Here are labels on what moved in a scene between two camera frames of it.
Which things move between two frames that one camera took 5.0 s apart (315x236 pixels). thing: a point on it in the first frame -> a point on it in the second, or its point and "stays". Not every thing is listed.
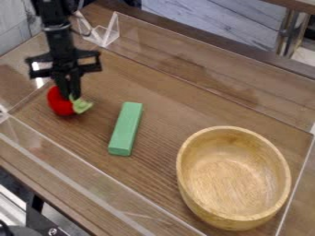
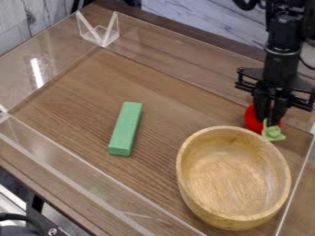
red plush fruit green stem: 66,106 -> 269,132
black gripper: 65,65 -> 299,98
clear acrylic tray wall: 42,159 stays
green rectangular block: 127,129 stays
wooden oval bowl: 232,178 stays
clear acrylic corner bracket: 101,36 stays
